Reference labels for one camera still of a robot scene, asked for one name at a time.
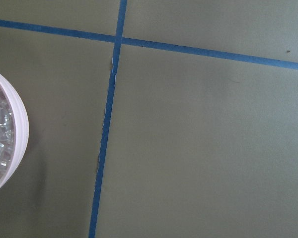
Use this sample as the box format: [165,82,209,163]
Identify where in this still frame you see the ice cubes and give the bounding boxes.
[0,78,15,191]

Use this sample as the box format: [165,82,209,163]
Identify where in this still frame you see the pink bowl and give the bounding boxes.
[0,74,29,189]

